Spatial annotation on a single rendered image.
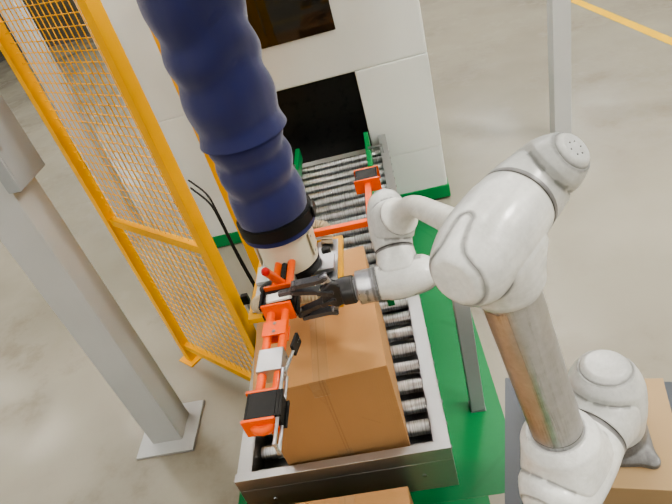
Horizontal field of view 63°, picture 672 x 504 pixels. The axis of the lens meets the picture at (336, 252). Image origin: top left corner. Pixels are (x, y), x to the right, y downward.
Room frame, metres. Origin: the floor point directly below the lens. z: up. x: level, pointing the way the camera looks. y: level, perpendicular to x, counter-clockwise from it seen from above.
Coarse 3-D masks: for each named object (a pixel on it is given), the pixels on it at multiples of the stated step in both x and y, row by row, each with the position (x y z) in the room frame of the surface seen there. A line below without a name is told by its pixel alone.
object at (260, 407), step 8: (248, 392) 0.85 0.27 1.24; (256, 392) 0.85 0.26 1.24; (264, 392) 0.84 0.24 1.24; (272, 392) 0.83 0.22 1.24; (248, 400) 0.83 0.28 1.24; (256, 400) 0.82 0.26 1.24; (264, 400) 0.82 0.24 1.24; (272, 400) 0.81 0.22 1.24; (248, 408) 0.81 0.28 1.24; (256, 408) 0.80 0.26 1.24; (264, 408) 0.80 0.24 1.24; (272, 408) 0.79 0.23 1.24; (248, 416) 0.79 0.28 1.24; (256, 416) 0.78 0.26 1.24; (264, 416) 0.77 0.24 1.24; (272, 416) 0.77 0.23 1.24; (248, 424) 0.77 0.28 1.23; (256, 424) 0.77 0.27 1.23; (264, 424) 0.77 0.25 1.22; (248, 432) 0.77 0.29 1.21; (272, 432) 0.77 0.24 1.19
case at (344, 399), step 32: (352, 256) 1.62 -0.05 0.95; (320, 320) 1.34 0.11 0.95; (352, 320) 1.29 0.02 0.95; (256, 352) 1.29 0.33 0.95; (288, 352) 1.24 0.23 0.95; (320, 352) 1.20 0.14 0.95; (352, 352) 1.16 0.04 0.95; (384, 352) 1.13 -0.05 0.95; (288, 384) 1.12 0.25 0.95; (320, 384) 1.09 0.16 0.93; (352, 384) 1.08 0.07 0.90; (384, 384) 1.07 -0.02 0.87; (320, 416) 1.10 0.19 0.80; (352, 416) 1.09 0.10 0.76; (384, 416) 1.08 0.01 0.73; (288, 448) 1.11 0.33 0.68; (320, 448) 1.10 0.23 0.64; (352, 448) 1.09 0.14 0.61; (384, 448) 1.08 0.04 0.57
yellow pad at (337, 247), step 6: (318, 240) 1.55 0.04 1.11; (336, 240) 1.51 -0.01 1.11; (342, 240) 1.51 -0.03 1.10; (318, 246) 1.51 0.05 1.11; (324, 246) 1.46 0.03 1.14; (330, 246) 1.48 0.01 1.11; (336, 246) 1.47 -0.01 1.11; (342, 246) 1.48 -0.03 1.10; (324, 252) 1.44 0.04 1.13; (330, 252) 1.44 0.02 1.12; (336, 252) 1.44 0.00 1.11; (342, 252) 1.44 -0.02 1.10; (336, 258) 1.41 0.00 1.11; (342, 258) 1.41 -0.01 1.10; (336, 264) 1.38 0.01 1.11; (342, 264) 1.38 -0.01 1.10; (336, 270) 1.35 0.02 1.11; (342, 270) 1.35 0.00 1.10; (330, 276) 1.33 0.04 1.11; (336, 276) 1.32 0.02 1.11; (342, 276) 1.32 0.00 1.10; (342, 306) 1.21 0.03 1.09
